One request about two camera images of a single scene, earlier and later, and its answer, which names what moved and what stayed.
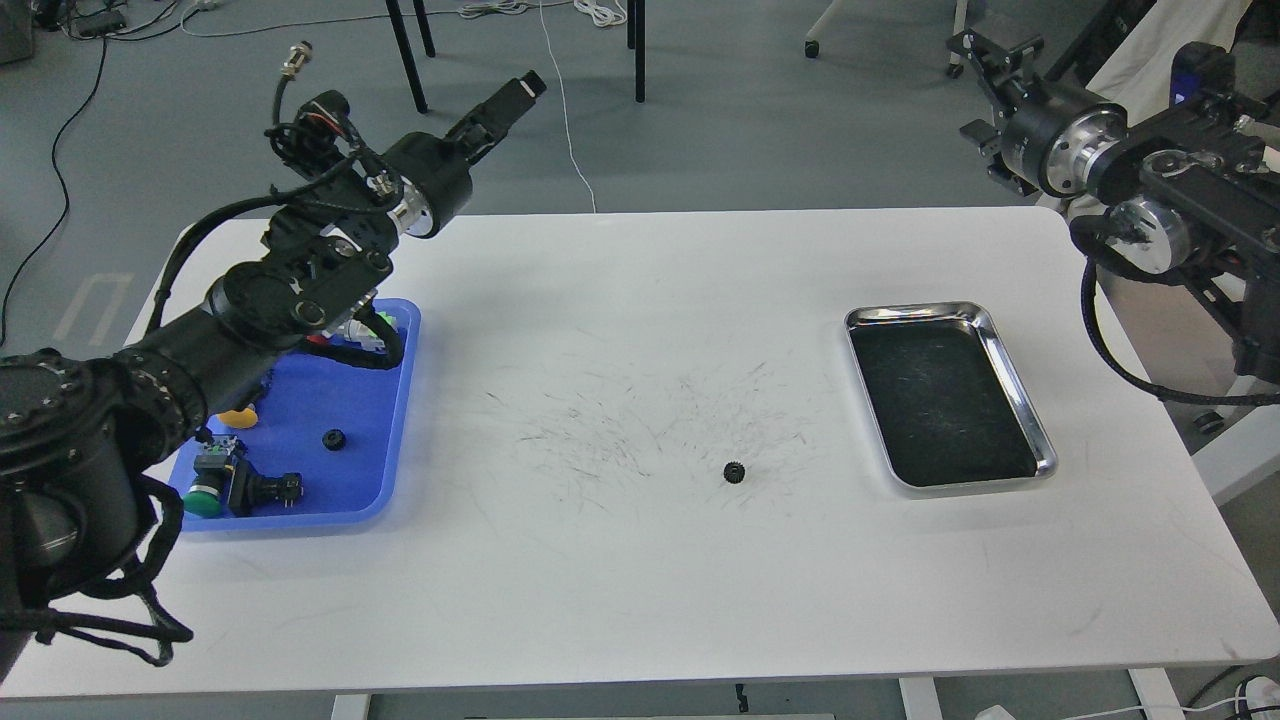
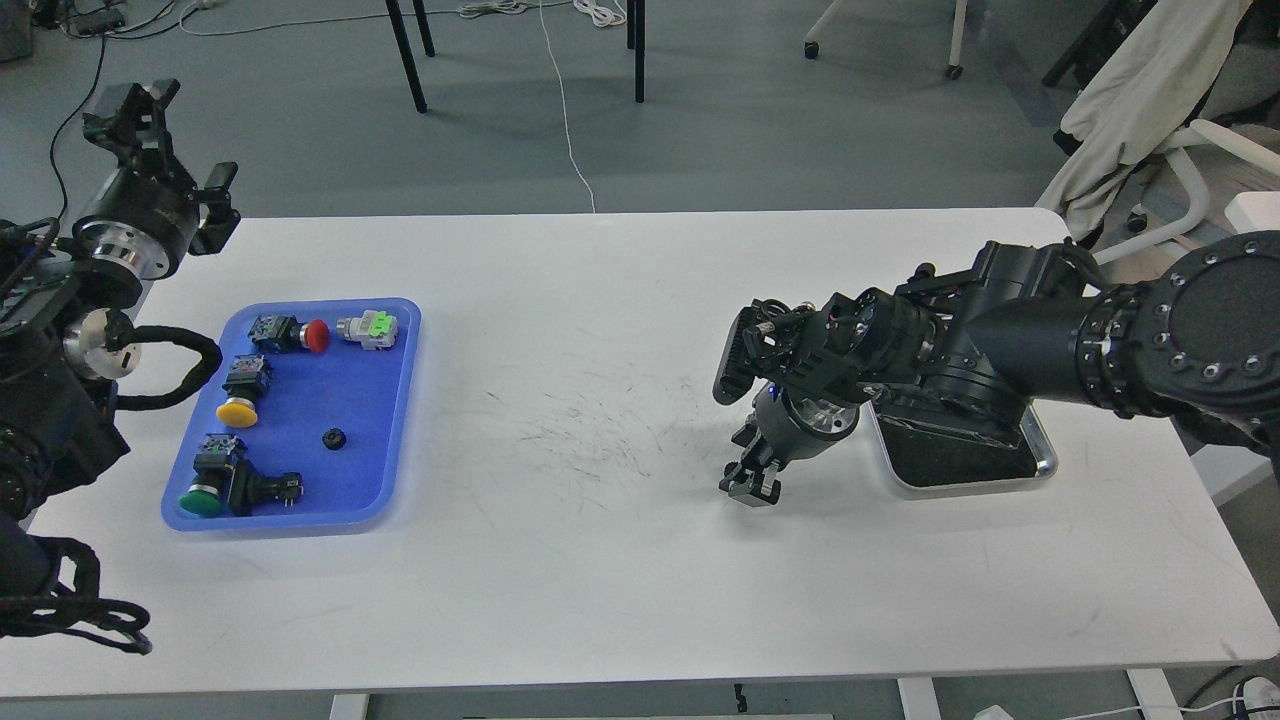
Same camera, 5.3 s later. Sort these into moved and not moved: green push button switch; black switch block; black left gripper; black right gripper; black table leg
Moved: black right gripper; black left gripper
Not moved: black switch block; green push button switch; black table leg
